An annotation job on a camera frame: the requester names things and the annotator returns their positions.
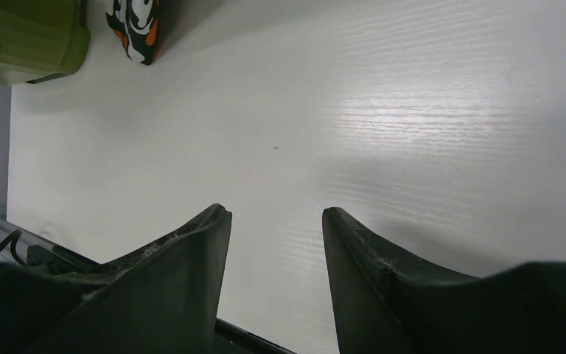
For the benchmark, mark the camouflage patterned shorts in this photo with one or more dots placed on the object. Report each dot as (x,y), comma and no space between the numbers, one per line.
(136,25)

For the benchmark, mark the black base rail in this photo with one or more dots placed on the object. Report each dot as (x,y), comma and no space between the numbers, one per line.
(33,250)

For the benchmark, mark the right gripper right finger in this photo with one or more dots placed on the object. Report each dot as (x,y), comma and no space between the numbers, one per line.
(387,299)

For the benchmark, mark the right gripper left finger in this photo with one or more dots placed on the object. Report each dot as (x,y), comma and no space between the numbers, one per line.
(160,298)

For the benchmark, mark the olive green plastic basket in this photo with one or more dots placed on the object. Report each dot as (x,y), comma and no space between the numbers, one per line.
(41,40)

